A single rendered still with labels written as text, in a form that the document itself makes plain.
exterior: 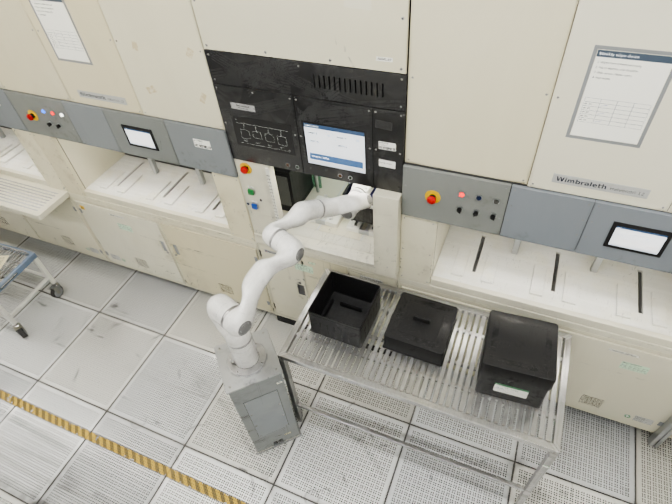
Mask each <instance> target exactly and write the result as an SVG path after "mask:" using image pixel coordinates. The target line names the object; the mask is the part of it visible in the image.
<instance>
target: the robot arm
mask: <svg viewBox="0 0 672 504"><path fill-rule="evenodd" d="M373 189H374V187H369V186H364V185H359V184H354V183H353V185H352V188H351V191H350V192H349V194H348V195H343V196H339V197H334V198H325V199H315V200H305V201H300V202H297V203H296V204H295V205H294V206H293V207H292V208H291V209H290V211H289V212H288V213H287V214H286V215H285V216H284V217H283V218H281V219H279V220H277V221H275V222H272V223H270V224H268V225H267V226H266V227H265V228H264V230H263V232H262V239H263V241H264V242H265V244H266V245H268V246H269V247H270V248H272V249H273V250H274V251H276V252H277V254H276V255H275V256H273V257H270V258H265V259H261V260H258V261H257V262H256V263H255V264H254V265H253V266H252V267H251V269H250V270H249V271H248V273H247V274H246V276H245V278H244V280H243V282H242V299H241V303H240V305H239V304H238V303H237V302H236V301H234V300H233V299H232V298H231V297H229V296H228V295H226V294H222V293H219V294H215V295H214V296H212V297H211V298H210V299H209V300H208V302H207V313H208V316H209V318H210V319H211V321H212V322H213V324H214V325H215V327H216V328H217V329H218V331H219V332H220V333H221V334H222V336H223V337H224V339H225V341H226V343H227V345H228V348H229V350H230V353H229V356H228V360H227V363H228V367H229V369H230V370H231V372H233V373H234V374H235V375H238V376H250V375H253V374H255V373H257V372H258V371H259V370H261V369H262V367H263V366H264V364H265V362H266V351H265V349H264V347H263V346H262V345H261V344H259V343H257V342H254V339H253V336H252V333H251V331H250V329H251V327H252V325H253V322H254V318H255V314H256V309H257V304H258V301H259V298H260V296H261V294H262V292H263V290H264V288H265V287H266V286H267V284H268V283H269V281H270V280H271V279H272V278H273V276H274V275H275V274H276V273H278V272H279V271H281V270H283V269H285V268H288V267H291V266H294V265H296V264H297V263H298V262H299V261H300V260H301V259H302V258H303V255H304V246H303V244H302V243H301V241H300V240H298V239H297V238H296V237H294V236H293V235H291V234H290V233H288V232H287V230H288V229H291V228H295V227H299V226H302V225H304V224H306V223H307V222H308V221H310V220H316V219H322V218H328V217H333V216H337V215H341V216H342V217H343V218H345V219H348V220H351V219H353V218H354V217H355V215H356V214H357V213H358V212H359V211H360V210H363V209H367V208H369V207H370V206H371V205H372V203H373V199H372V197H371V195H369V194H370V193H371V192H372V190H373Z"/></svg>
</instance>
